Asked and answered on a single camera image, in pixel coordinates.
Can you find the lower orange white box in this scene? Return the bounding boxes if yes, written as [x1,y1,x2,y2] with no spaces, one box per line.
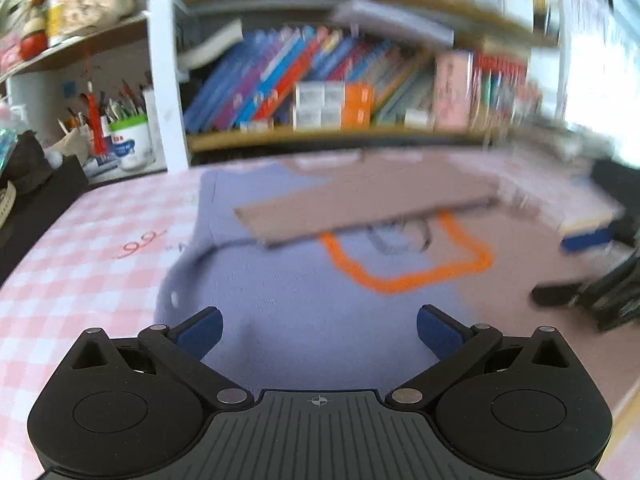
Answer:
[292,106,371,130]

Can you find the orange white box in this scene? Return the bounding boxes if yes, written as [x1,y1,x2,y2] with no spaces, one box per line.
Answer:
[295,81,374,107]
[292,106,371,130]

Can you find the white rolled paper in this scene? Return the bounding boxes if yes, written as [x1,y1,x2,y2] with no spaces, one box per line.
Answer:
[329,0,454,49]

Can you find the wooden bookshelf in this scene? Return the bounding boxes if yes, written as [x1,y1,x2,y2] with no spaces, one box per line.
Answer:
[148,0,558,172]

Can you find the purple and pink sweater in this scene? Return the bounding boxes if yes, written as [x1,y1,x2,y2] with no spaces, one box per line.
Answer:
[152,152,632,421]

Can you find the black bag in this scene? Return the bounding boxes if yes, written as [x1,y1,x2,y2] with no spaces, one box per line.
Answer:
[1,130,88,281]

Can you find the row of colourful books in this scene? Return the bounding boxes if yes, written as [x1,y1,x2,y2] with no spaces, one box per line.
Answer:
[183,26,431,134]

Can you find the white pen holder cup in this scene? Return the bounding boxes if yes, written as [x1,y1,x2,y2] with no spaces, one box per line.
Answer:
[108,114,155,171]

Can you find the upper orange white box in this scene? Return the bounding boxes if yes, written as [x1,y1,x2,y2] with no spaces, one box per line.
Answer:
[295,81,374,107]

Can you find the pink checkered tablecloth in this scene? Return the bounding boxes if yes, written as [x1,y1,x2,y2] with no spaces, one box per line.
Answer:
[1,169,639,479]

